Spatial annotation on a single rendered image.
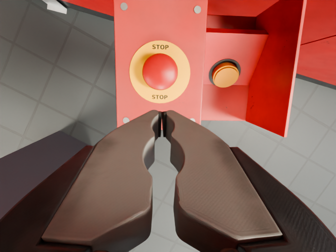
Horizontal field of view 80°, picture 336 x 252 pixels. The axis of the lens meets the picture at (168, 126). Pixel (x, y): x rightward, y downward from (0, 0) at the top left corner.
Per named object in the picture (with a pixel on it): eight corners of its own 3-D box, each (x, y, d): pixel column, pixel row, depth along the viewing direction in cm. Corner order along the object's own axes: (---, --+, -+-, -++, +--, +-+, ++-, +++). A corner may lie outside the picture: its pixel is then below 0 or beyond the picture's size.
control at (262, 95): (129, 115, 37) (104, 143, 19) (128, 20, 34) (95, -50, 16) (237, 116, 38) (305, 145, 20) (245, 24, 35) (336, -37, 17)
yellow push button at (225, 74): (208, 80, 33) (210, 88, 31) (213, 58, 30) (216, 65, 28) (231, 80, 33) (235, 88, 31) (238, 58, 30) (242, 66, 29)
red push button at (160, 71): (143, 89, 26) (141, 90, 22) (143, 56, 25) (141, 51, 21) (175, 90, 26) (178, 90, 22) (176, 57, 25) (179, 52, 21)
